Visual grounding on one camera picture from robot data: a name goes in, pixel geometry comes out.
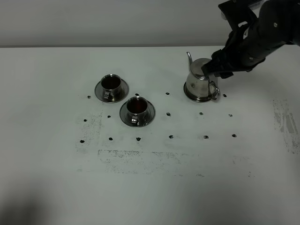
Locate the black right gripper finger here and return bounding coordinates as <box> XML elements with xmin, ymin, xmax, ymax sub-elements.
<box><xmin>201</xmin><ymin>60</ymin><xmax>222</xmax><ymax>76</ymax></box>

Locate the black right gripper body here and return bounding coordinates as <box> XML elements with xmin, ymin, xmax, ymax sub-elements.
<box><xmin>212</xmin><ymin>21</ymin><xmax>286</xmax><ymax>79</ymax></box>

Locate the stainless steel teapot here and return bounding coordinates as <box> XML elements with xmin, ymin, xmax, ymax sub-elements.
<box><xmin>185</xmin><ymin>52</ymin><xmax>218</xmax><ymax>97</ymax></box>

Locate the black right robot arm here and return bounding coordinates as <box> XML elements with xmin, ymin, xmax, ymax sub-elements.
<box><xmin>202</xmin><ymin>0</ymin><xmax>300</xmax><ymax>79</ymax></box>

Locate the steel teapot saucer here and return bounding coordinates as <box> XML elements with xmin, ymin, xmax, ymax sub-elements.
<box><xmin>183</xmin><ymin>81</ymin><xmax>220</xmax><ymax>103</ymax></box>

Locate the near steel teacup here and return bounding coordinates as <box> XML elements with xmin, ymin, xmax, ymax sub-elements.
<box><xmin>126</xmin><ymin>96</ymin><xmax>148</xmax><ymax>127</ymax></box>

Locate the steel teacup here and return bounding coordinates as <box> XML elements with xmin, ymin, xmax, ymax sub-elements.
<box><xmin>100</xmin><ymin>74</ymin><xmax>121</xmax><ymax>102</ymax></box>
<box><xmin>126</xmin><ymin>96</ymin><xmax>148</xmax><ymax>127</ymax></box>

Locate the far steel saucer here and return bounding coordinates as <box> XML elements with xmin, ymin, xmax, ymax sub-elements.
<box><xmin>94</xmin><ymin>79</ymin><xmax>129</xmax><ymax>103</ymax></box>

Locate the near steel saucer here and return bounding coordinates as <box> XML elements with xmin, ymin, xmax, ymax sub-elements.
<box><xmin>120</xmin><ymin>100</ymin><xmax>156</xmax><ymax>128</ymax></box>

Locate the far steel teacup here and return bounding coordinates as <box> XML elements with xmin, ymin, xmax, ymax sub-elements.
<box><xmin>100</xmin><ymin>74</ymin><xmax>121</xmax><ymax>102</ymax></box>

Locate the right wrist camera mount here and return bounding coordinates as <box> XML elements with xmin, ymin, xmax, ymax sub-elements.
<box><xmin>218</xmin><ymin>0</ymin><xmax>264</xmax><ymax>31</ymax></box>

